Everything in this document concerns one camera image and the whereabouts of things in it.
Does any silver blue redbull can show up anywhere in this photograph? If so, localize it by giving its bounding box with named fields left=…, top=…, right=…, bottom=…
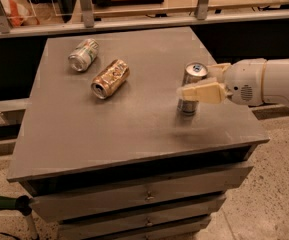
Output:
left=176, top=61, right=209, bottom=117

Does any grey drawer cabinet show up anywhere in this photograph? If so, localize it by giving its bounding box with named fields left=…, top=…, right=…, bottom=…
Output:
left=6, top=26, right=271, bottom=240

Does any orange white bag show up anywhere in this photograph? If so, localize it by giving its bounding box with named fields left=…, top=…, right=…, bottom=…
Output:
left=1, top=0, right=40, bottom=27

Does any silver green soda can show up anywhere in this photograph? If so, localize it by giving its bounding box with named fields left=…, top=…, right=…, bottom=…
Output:
left=68, top=38, right=99, bottom=72

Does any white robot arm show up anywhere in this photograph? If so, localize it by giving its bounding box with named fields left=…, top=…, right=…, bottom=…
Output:
left=177, top=58, right=289, bottom=108

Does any grey drawer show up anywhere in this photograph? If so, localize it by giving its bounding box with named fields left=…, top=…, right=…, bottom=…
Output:
left=93, top=215, right=212, bottom=240
left=57, top=193, right=227, bottom=240
left=31, top=162, right=252, bottom=222

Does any metal railing frame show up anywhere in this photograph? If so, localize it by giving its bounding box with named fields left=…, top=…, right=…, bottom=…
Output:
left=0, top=0, right=289, bottom=38

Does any green pole with black joint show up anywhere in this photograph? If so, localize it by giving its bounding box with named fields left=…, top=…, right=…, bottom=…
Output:
left=0, top=193, right=40, bottom=240

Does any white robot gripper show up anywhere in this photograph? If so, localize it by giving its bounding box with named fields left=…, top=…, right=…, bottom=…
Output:
left=176, top=59, right=266, bottom=106

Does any middle grey drawer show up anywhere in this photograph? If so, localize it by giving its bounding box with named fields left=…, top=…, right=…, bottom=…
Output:
left=57, top=193, right=227, bottom=240

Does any bottom grey drawer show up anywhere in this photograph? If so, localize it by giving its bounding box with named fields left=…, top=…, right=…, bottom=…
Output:
left=93, top=215, right=212, bottom=240

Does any top grey drawer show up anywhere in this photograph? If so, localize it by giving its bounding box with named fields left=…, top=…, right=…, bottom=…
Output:
left=31, top=162, right=252, bottom=222

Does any orange soda can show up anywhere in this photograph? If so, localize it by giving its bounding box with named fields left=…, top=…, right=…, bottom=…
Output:
left=91, top=59, right=130, bottom=99

